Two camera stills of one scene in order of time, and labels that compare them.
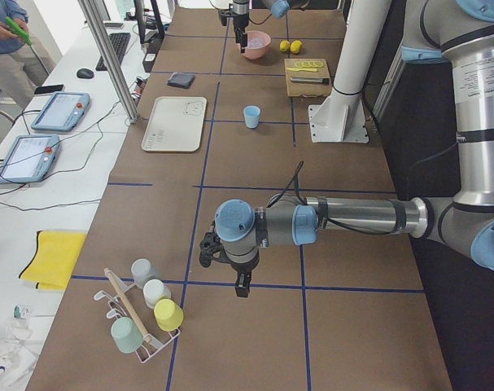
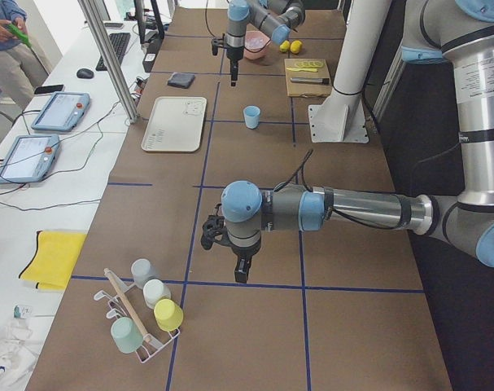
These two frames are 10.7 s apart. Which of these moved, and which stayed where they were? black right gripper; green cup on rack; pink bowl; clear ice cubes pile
Moved: black right gripper
Stayed: green cup on rack; clear ice cubes pile; pink bowl
